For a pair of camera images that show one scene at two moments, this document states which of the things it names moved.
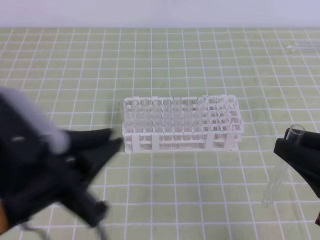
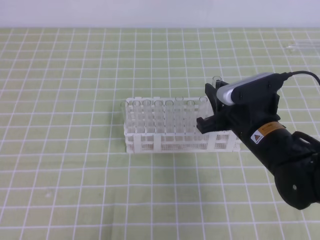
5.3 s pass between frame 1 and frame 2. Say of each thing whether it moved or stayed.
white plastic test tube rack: stayed
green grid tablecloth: stayed
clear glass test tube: moved
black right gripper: moved
